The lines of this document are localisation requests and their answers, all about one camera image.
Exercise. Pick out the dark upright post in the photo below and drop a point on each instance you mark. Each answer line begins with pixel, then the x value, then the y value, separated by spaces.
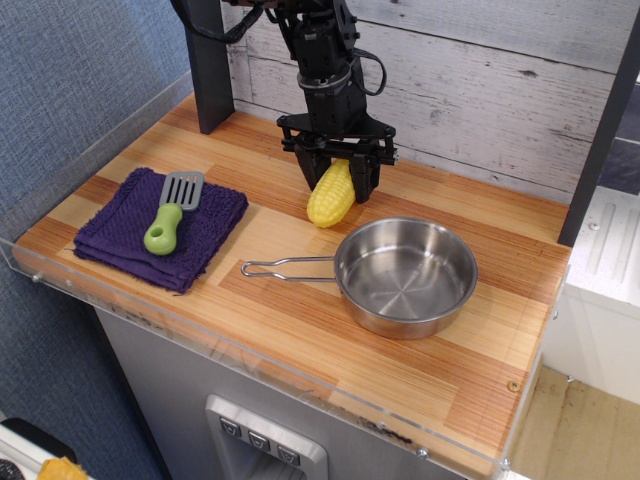
pixel 209 66
pixel 612 115

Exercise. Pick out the dark left upright post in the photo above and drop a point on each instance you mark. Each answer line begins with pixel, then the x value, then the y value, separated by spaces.
pixel 209 66

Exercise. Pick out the purple folded towel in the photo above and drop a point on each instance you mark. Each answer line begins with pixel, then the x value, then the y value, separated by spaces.
pixel 115 236

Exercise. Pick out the grey toy fridge cabinet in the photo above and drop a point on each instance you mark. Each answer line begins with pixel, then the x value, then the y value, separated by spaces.
pixel 171 383

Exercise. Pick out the yellow object at corner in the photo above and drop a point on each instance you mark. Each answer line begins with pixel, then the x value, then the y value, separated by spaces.
pixel 61 469

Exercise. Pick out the grey green toy spatula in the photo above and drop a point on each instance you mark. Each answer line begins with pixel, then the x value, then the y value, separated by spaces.
pixel 181 193

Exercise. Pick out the yellow plastic corn cob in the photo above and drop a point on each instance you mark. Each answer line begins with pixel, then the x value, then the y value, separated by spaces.
pixel 332 196

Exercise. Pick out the white toy sink counter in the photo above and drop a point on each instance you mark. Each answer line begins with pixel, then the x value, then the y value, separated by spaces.
pixel 593 333

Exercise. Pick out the stainless steel pot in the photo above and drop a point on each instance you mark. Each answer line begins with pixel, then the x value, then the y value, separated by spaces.
pixel 400 277

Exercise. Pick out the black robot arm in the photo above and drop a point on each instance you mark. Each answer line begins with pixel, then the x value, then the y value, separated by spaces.
pixel 321 37

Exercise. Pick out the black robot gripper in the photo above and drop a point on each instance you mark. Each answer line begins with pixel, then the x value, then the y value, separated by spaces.
pixel 337 124

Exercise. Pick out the silver dispenser button panel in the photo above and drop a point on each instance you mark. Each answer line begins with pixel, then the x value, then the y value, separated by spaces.
pixel 251 446

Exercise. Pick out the dark right upright post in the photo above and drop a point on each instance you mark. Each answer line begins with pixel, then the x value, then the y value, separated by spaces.
pixel 612 115

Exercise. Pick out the clear acrylic table guard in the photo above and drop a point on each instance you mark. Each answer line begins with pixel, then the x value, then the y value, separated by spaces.
pixel 54 133

